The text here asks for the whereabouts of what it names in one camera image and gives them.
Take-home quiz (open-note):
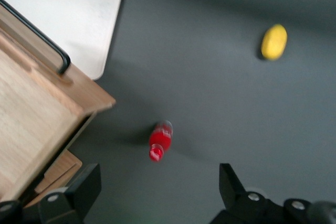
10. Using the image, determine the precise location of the wooden drawer below cabinet lid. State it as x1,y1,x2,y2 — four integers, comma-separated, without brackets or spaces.
0,3,117,116

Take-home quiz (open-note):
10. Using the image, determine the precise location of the wooden two-drawer cabinet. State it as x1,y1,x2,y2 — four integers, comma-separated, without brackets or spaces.
0,0,117,208

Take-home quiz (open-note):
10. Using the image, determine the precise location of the red soda bottle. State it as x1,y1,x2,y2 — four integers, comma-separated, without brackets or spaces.
148,119,174,164

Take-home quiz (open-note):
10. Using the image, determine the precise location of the black handle of lid-side drawer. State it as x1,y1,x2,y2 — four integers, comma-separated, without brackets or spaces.
0,0,71,76

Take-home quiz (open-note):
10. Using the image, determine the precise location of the cream rectangular tray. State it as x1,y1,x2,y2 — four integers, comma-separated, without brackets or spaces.
0,0,122,81

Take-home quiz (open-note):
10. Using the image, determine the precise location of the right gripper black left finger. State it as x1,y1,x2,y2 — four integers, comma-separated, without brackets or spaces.
38,163,102,224

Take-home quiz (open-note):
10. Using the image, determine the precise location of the yellow lemon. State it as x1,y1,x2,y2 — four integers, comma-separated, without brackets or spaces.
260,23,288,62

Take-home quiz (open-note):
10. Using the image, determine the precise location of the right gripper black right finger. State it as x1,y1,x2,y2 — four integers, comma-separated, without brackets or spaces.
209,163,285,224

